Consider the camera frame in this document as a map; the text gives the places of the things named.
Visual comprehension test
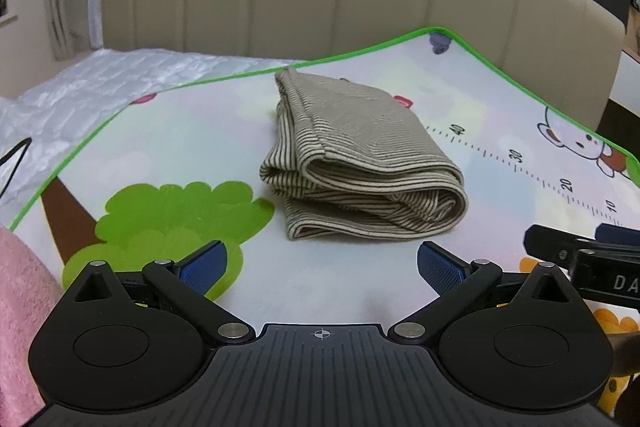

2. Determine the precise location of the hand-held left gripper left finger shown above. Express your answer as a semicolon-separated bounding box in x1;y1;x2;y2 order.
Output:
64;240;257;342

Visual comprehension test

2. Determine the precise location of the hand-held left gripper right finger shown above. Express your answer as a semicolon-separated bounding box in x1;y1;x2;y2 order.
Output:
390;241;582;342

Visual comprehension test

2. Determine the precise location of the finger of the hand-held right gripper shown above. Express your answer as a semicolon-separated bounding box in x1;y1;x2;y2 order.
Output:
594;222;640;248
523;224;603;267

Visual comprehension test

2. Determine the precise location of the beige striped shirt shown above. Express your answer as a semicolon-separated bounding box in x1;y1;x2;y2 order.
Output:
259;68;470;242

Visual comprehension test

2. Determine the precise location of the cartoon printed play mat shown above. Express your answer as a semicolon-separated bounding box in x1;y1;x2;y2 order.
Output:
10;26;640;418

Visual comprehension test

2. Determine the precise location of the pink fleece cloth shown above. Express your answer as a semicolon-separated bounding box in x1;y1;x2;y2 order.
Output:
0;224;65;427

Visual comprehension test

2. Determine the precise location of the white quilted bed sheet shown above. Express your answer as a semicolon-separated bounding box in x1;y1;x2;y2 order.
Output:
0;48;301;228

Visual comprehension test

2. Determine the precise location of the thin black cable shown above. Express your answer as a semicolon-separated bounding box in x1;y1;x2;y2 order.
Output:
0;139;33;198

